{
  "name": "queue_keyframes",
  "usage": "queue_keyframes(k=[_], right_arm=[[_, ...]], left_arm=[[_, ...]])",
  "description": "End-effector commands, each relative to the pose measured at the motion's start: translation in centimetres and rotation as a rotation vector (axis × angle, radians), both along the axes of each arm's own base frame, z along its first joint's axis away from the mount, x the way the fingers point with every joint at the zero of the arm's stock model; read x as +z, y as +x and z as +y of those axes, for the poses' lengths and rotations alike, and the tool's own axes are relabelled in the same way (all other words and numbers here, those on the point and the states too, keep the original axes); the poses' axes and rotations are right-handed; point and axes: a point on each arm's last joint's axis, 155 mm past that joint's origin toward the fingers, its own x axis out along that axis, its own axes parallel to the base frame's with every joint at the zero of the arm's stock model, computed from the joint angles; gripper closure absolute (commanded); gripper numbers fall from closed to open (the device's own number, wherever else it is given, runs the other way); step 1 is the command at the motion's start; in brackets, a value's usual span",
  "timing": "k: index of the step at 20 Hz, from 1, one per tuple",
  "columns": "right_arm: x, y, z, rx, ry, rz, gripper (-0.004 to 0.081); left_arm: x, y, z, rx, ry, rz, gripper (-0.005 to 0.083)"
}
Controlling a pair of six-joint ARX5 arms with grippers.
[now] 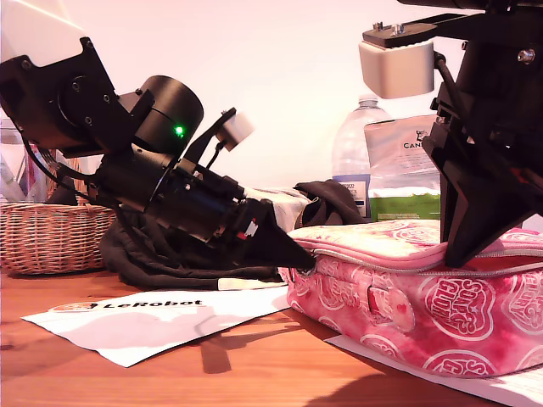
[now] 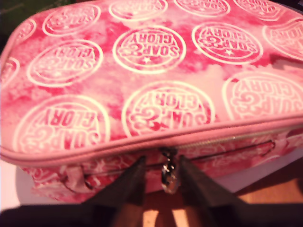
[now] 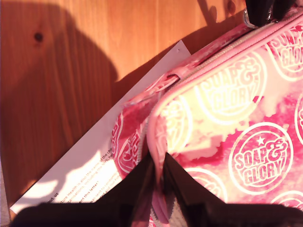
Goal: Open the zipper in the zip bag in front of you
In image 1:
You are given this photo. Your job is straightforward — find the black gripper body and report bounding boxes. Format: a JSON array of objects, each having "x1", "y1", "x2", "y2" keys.
[{"x1": 148, "y1": 159, "x2": 255, "y2": 247}]

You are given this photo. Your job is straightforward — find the pink printed zip bag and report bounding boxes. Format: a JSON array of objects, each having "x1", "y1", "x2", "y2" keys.
[{"x1": 277, "y1": 218, "x2": 543, "y2": 379}]

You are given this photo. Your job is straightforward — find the silver green pet food bag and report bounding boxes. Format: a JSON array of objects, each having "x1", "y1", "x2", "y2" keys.
[{"x1": 363, "y1": 113, "x2": 445, "y2": 224}]

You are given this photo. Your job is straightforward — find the grey beige garment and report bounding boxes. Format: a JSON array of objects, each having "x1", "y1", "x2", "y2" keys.
[{"x1": 249, "y1": 186, "x2": 311, "y2": 232}]

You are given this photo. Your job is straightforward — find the large clear water bottle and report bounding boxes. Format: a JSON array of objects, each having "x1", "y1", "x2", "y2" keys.
[{"x1": 332, "y1": 93, "x2": 394, "y2": 221}]

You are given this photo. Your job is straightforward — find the small dark cloth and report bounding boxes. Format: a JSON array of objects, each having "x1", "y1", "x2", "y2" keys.
[{"x1": 46, "y1": 186, "x2": 80, "y2": 207}]

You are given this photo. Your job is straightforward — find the white LeRobot logo paper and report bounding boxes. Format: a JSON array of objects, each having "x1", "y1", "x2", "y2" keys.
[{"x1": 20, "y1": 284, "x2": 294, "y2": 369}]

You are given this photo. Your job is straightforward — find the clear plastic jug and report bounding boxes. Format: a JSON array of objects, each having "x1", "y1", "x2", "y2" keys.
[{"x1": 0, "y1": 118, "x2": 56, "y2": 203}]

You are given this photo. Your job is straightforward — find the white printed letter sheet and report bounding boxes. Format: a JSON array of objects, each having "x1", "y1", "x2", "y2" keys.
[{"x1": 324, "y1": 334, "x2": 543, "y2": 407}]

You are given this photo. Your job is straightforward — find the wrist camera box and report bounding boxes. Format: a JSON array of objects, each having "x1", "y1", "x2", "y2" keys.
[
  {"x1": 358, "y1": 12, "x2": 467, "y2": 99},
  {"x1": 186, "y1": 108, "x2": 255, "y2": 170}
]

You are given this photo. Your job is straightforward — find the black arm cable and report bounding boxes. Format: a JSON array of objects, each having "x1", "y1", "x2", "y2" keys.
[{"x1": 20, "y1": 137, "x2": 128, "y2": 230}]

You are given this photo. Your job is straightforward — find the black camera cable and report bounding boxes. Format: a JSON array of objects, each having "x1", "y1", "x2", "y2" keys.
[{"x1": 431, "y1": 51, "x2": 466, "y2": 115}]

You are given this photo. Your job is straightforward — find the wicker basket with handle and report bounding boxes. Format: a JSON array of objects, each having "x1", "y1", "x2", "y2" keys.
[{"x1": 0, "y1": 156, "x2": 118, "y2": 276}]

